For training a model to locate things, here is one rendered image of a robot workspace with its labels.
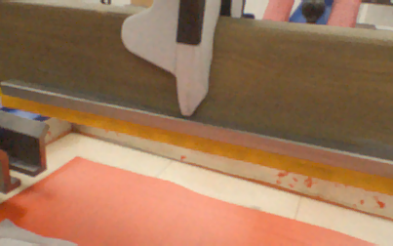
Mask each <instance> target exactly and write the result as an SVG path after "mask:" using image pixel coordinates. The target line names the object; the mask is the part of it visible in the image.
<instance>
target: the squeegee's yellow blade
mask: <svg viewBox="0 0 393 246"><path fill-rule="evenodd" d="M0 97H2V98H6V99H9V100H16V101H19V102H22V103H31V104H38V105H42V106H45V107H50V108H54V109H57V110H64V111H67V112H73V113H77V114H81V115H87V116H90V117H96V118H99V119H102V120H109V121H112V122H116V123H122V124H125V125H132V126H135V127H139V128H144V129H147V130H154V131H157V132H161V133H167V134H170V135H177V136H180V137H184V138H189V139H192V140H196V141H202V142H206V143H212V144H218V145H224V146H227V147H234V148H237V149H241V150H246V151H249V152H257V153H259V154H263V155H270V156H272V157H276V158H283V159H286V160H293V161H295V162H298V163H305V164H309V165H311V166H318V167H322V168H328V169H332V170H335V171H340V172H344V173H347V174H354V175H357V176H361V177H368V178H371V179H374V180H381V181H385V182H390V183H393V179H389V178H386V177H381V176H377V175H373V174H367V173H363V172H360V171H353V170H350V169H343V168H340V167H336V166H330V165H327V164H324V163H317V162H314V161H309V160H303V159H300V158H293V157H290V156H288V155H280V154H278V153H274V152H267V151H264V150H257V149H254V148H251V147H244V146H241V145H235V144H232V143H222V142H219V141H212V140H209V139H206V138H199V137H196V136H192V135H186V134H183V133H177V132H173V131H170V130H164V129H160V128H154V127H150V126H147V125H140V124H137V123H131V122H128V121H125V120H118V119H114V118H108V117H104V116H101V115H94V114H92V113H89V112H82V111H78V110H72V109H68V108H65V107H58V106H55V105H52V104H45V103H41V102H33V101H29V100H23V99H20V98H16V97H10V96H6V95H2V92H1V87H0Z"/></svg>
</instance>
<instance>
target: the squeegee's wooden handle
mask: <svg viewBox="0 0 393 246"><path fill-rule="evenodd" d="M146 10H147V9H142V8H135V7H127V6H113V5H105V4H98V3H84V2H76V1H69V0H0V83H1V82H2V81H7V80H10V79H16V80H20V81H23V82H31V83H34V84H42V85H45V86H50V87H57V88H60V89H64V90H70V91H75V92H78V93H86V94H89V95H97V96H100V97H105V98H112V99H114V100H118V101H125V102H129V103H139V104H143V105H150V106H154V107H162V108H165V109H168V110H175V111H179V112H181V111H180V108H179V101H178V97H177V78H176V77H175V76H174V75H173V74H172V73H171V72H170V71H168V70H165V69H164V68H162V67H159V65H156V64H154V63H153V62H150V61H148V60H145V59H144V58H141V57H140V56H138V55H135V54H134V53H132V52H130V51H129V50H128V49H127V47H125V45H124V42H123V40H122V36H121V32H122V27H123V24H124V21H125V20H126V19H127V18H128V17H131V16H133V15H135V14H138V13H140V12H142V11H146ZM192 114H194V115H201V116H205V117H208V118H214V119H219V120H226V121H229V122H233V123H240V124H245V125H252V126H255V127H258V128H265V129H269V130H277V131H280V132H284V133H291V134H295V135H299V136H306V137H309V138H316V139H320V140H324V141H332V142H335V143H343V144H349V145H356V146H360V147H364V148H371V149H375V150H378V151H386V152H390V153H393V31H383V30H375V29H361V28H353V27H339V26H330V25H317V24H309V23H294V22H286V21H279V20H259V19H244V18H236V17H223V16H218V18H217V22H216V27H215V34H214V40H213V57H212V63H211V66H210V77H209V92H208V93H207V95H206V96H205V97H204V98H203V100H202V101H201V102H200V103H199V105H198V106H197V108H196V109H195V110H194V112H193V113H192Z"/></svg>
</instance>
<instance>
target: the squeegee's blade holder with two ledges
mask: <svg viewBox="0 0 393 246"><path fill-rule="evenodd" d="M0 87H1V92H2V95H6V96H10V97H16V98H20V99H23V100H29V101H33V102H37V103H45V104H52V105H55V106H58V107H65V108H68V109H72V110H78V111H82V112H89V113H92V114H94V115H101V116H104V117H108V118H114V119H118V120H125V121H128V122H131V123H137V124H140V125H147V126H150V127H154V128H160V129H164V130H170V131H173V132H177V133H183V134H186V135H192V136H196V137H199V138H206V139H209V140H212V141H219V142H222V143H229V144H235V145H241V146H244V147H251V148H254V149H257V150H264V151H267V152H274V153H278V154H280V155H288V156H290V157H293V158H300V159H303V160H309V161H314V162H317V163H324V164H327V165H330V166H336V167H340V168H343V169H350V170H353V171H360V172H363V173H367V174H373V175H377V176H381V177H386V178H389V179H393V153H390V152H386V151H378V150H375V149H371V148H364V147H360V146H356V145H349V144H345V143H335V142H332V141H324V140H320V139H316V138H309V137H306V136H299V135H295V134H291V133H284V132H280V131H277V130H269V129H265V128H258V127H255V126H252V125H245V124H240V123H233V122H229V121H226V120H219V119H214V118H208V117H205V116H201V115H194V114H192V115H190V116H187V115H182V114H181V112H179V111H175V110H168V109H165V108H162V107H154V106H150V105H143V104H139V103H136V102H125V101H118V100H114V99H112V98H105V97H100V96H97V95H89V94H86V93H78V92H75V91H70V90H64V89H60V88H57V87H50V86H45V85H42V84H34V83H31V82H23V81H20V80H16V79H10V80H7V81H2V82H1V83H0Z"/></svg>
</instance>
